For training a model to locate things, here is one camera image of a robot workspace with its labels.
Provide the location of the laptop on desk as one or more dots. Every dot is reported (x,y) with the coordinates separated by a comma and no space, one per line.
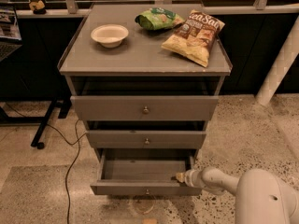
(10,36)

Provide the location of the round floor cover plate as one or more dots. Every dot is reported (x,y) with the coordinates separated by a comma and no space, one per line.
(143,204)

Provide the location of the grey middle drawer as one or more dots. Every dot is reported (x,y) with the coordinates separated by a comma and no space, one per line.
(146,139)

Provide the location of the small yellow black object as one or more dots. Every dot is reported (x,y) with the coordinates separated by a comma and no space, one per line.
(38,7)

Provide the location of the black desk leg frame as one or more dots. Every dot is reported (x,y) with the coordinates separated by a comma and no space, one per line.
(40,121)

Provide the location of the yellow brown chip bag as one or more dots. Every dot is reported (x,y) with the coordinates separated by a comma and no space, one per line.
(194,39)

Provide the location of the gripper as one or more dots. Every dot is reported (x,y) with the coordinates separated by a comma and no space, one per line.
(189,178)

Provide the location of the white paper bowl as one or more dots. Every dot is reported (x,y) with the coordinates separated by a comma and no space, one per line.
(109,35)

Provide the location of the green snack bag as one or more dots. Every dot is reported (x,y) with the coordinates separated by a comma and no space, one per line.
(157,18)

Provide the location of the grey drawer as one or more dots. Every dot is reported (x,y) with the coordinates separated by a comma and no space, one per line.
(147,108)
(136,171)
(146,139)

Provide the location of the grey bottom drawer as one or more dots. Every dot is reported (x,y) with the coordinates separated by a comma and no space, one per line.
(136,171)

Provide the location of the grey top drawer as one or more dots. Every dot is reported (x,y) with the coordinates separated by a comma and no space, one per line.
(147,108)

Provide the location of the grey drawer cabinet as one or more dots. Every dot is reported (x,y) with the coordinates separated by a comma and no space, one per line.
(138,67)

